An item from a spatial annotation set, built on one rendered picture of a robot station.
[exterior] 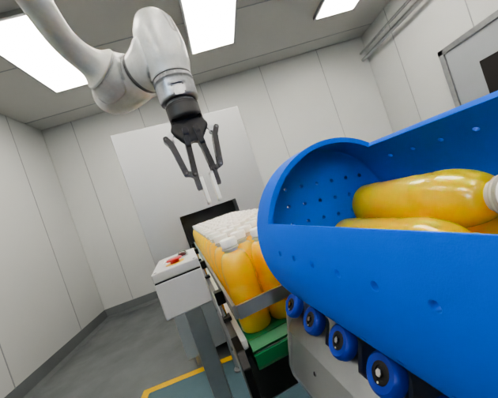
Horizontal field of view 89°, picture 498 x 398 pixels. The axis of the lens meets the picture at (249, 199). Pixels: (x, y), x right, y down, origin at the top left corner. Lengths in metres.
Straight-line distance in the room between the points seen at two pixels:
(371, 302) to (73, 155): 5.25
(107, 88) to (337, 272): 0.63
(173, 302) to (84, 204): 4.65
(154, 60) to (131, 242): 4.41
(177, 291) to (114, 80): 0.49
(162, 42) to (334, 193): 0.47
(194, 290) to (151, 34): 0.54
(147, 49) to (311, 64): 4.99
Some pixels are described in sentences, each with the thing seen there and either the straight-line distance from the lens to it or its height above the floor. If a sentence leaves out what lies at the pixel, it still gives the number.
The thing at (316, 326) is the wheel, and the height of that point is 0.96.
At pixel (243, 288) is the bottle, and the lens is 0.58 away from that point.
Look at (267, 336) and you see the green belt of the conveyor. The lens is 0.61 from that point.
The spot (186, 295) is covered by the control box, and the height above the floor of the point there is 1.03.
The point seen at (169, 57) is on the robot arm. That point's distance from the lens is 0.63.
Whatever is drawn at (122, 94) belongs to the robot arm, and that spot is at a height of 1.52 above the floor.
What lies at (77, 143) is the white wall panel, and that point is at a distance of 5.34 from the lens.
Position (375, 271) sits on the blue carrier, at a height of 1.11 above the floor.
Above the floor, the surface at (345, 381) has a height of 0.92.
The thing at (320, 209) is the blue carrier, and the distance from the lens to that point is 0.47.
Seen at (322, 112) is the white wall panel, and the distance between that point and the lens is 5.23.
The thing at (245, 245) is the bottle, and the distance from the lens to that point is 0.64.
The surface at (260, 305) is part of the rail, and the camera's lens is 0.59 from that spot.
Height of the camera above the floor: 1.19
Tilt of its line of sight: 1 degrees down
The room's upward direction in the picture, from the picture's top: 19 degrees counter-clockwise
